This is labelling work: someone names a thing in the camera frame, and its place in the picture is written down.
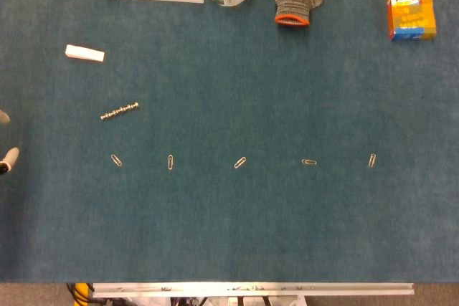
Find teal felt table mat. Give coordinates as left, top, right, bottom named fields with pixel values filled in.
left=0, top=0, right=459, bottom=284

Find white wedge block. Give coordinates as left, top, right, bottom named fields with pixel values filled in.
left=65, top=44, right=106, bottom=63

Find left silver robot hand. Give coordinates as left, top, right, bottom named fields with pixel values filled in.
left=0, top=109, right=21, bottom=176

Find orange and blue carton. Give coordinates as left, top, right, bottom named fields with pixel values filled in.
left=386, top=0, right=437, bottom=42

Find aluminium rail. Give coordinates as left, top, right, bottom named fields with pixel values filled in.
left=92, top=282, right=415, bottom=299

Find yellow bracket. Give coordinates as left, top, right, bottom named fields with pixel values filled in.
left=73, top=283, right=89, bottom=306

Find black cable bundle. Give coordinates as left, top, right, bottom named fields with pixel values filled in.
left=66, top=283, right=95, bottom=306

